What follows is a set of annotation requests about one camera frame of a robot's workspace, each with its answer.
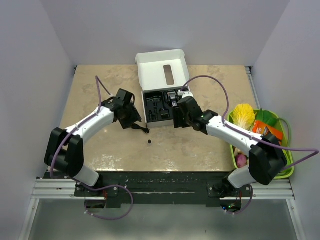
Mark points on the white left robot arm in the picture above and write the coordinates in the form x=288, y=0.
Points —
x=65, y=149

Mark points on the purple onion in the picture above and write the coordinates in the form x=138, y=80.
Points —
x=241, y=160

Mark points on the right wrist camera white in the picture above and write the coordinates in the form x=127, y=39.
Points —
x=184, y=94

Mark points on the aluminium frame rail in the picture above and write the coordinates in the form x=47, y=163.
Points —
x=54, y=189

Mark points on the green plastic basket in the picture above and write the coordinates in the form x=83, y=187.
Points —
x=277, y=124

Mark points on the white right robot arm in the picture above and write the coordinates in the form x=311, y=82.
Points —
x=266, y=158

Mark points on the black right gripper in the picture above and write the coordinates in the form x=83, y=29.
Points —
x=178, y=122

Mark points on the yellow napa cabbage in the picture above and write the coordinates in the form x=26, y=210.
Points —
x=243, y=116

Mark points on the black silver hair clipper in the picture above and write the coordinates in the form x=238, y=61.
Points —
x=172, y=99

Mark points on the white clipper kit box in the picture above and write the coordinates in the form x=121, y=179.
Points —
x=160, y=72

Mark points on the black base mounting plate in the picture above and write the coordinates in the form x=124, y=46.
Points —
x=116, y=188

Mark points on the orange razor package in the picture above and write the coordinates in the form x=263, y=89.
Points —
x=264, y=129

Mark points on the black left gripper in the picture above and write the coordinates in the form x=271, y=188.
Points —
x=135, y=117

